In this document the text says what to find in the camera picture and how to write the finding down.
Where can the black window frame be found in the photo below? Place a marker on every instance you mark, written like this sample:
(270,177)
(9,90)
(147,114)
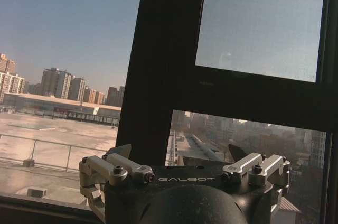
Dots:
(161,70)

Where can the long low flat-roofed building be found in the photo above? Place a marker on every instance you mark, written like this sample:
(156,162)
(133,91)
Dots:
(60,105)

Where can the metal rooftop railing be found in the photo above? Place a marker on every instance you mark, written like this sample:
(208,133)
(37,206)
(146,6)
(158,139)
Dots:
(52,152)

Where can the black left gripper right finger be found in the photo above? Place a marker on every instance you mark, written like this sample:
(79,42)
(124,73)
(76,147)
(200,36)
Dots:
(253,167)

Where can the grey high-rise building cluster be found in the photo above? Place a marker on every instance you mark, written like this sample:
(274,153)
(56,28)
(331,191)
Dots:
(62,84)

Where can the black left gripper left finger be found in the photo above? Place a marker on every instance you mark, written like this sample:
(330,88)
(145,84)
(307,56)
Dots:
(116,167)

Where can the grey window insect screen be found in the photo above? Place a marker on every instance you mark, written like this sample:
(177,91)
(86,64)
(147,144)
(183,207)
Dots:
(260,20)

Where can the beige high-rise building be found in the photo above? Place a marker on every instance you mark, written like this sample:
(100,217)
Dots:
(10,76)

